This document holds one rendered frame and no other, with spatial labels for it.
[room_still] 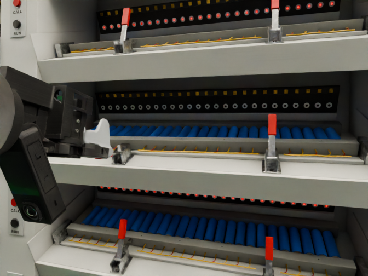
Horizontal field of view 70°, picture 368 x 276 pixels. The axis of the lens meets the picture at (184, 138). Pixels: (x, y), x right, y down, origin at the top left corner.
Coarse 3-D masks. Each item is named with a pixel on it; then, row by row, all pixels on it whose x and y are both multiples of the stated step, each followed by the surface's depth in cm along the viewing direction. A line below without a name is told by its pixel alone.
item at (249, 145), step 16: (112, 144) 54; (144, 144) 52; (160, 144) 51; (176, 144) 51; (192, 144) 50; (208, 144) 49; (224, 144) 48; (240, 144) 47; (256, 144) 47; (288, 144) 45; (304, 144) 45; (320, 144) 44; (336, 144) 43; (352, 144) 43
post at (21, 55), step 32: (32, 0) 52; (64, 0) 59; (96, 0) 70; (32, 32) 52; (96, 32) 71; (32, 64) 52; (0, 192) 55; (64, 192) 60; (0, 224) 55; (32, 224) 53; (0, 256) 55
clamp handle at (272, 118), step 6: (270, 114) 43; (276, 114) 42; (270, 120) 42; (276, 120) 42; (270, 126) 42; (270, 132) 42; (270, 138) 42; (270, 144) 42; (270, 150) 42; (270, 156) 41
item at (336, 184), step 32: (352, 128) 52; (64, 160) 52; (96, 160) 50; (160, 160) 48; (192, 160) 47; (224, 160) 46; (256, 160) 45; (192, 192) 45; (224, 192) 43; (256, 192) 42; (288, 192) 40; (320, 192) 39; (352, 192) 38
